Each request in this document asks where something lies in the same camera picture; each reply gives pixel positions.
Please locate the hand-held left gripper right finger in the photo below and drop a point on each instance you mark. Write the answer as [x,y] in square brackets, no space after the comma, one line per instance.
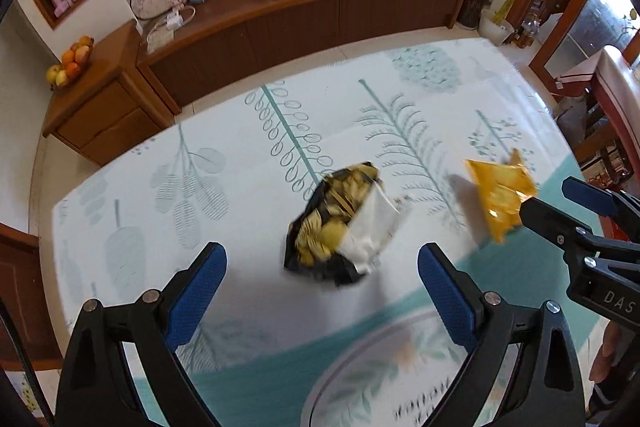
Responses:
[447,297]

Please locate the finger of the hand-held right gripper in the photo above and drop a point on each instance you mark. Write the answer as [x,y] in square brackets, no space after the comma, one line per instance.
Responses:
[585,196]
[547,219]

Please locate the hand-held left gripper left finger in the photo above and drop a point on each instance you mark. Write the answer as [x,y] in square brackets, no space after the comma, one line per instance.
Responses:
[197,292]

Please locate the orange yellow snack packet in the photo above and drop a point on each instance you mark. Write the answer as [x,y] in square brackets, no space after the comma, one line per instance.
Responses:
[500,192]

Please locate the black yellow snack packet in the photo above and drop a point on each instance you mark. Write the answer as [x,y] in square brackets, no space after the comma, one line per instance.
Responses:
[330,217]

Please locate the person's right hand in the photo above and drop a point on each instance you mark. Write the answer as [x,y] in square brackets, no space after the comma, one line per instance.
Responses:
[609,352]

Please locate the white leaf print tablecloth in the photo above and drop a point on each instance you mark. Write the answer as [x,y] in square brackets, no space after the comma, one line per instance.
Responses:
[200,207]

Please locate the dining table with pink cloth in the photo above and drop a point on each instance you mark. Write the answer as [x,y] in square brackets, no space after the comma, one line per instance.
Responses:
[615,87]

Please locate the brown wooden door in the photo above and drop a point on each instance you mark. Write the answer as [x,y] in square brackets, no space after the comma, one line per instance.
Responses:
[25,297]

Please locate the glass sliding door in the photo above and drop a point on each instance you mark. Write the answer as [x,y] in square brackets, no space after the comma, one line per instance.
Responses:
[605,17]

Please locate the white bucket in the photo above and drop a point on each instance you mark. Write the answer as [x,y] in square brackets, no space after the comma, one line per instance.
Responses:
[495,29]

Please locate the wooden drawer cabinet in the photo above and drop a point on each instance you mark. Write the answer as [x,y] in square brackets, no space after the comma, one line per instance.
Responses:
[110,107]

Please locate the bowl of fruit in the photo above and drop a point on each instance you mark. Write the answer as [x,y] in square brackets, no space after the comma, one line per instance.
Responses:
[70,64]

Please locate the long wooden television cabinet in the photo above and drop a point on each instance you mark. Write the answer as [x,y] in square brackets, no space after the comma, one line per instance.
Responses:
[300,27]

